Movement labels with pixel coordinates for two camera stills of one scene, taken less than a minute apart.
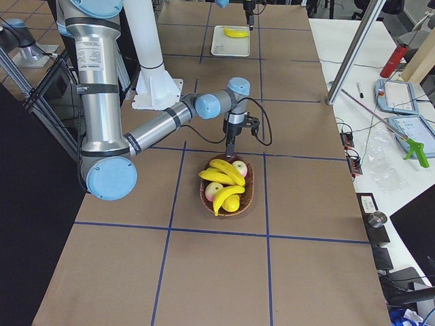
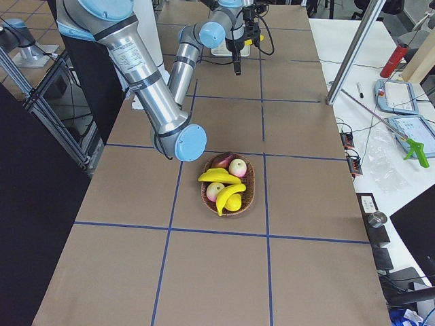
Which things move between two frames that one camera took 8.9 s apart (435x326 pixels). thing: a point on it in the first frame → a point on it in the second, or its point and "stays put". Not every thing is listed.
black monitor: [415, 222] stays put
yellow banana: [232, 203] stays put
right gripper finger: [230, 147] → [236, 58]
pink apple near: [211, 189] stays put
